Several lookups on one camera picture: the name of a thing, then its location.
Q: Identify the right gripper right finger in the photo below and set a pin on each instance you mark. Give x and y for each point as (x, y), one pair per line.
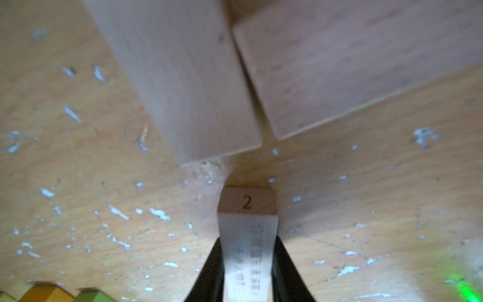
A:
(287, 283)

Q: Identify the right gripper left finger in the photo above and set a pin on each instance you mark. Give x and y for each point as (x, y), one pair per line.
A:
(209, 285)

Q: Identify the natural wood block bottom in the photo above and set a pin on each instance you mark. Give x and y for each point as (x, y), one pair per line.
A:
(248, 223)

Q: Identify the natural wood block short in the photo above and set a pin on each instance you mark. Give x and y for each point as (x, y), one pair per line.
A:
(314, 61)

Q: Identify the light green block right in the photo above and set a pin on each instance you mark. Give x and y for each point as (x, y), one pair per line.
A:
(92, 295)

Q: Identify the yellow block small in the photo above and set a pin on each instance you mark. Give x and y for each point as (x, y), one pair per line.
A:
(46, 294)

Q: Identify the yellow block lying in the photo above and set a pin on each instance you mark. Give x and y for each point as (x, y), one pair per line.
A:
(4, 297)

